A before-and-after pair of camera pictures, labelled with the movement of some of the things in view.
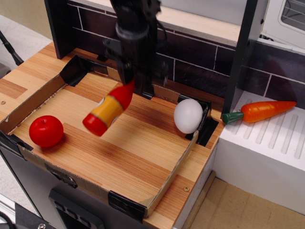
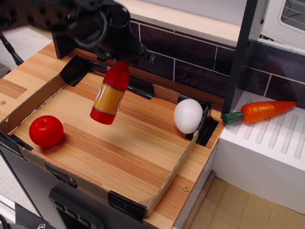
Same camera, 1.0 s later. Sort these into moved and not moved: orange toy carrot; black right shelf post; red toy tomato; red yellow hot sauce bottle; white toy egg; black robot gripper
Moved: red yellow hot sauce bottle; black robot gripper
Not moved: black right shelf post; white toy egg; red toy tomato; orange toy carrot
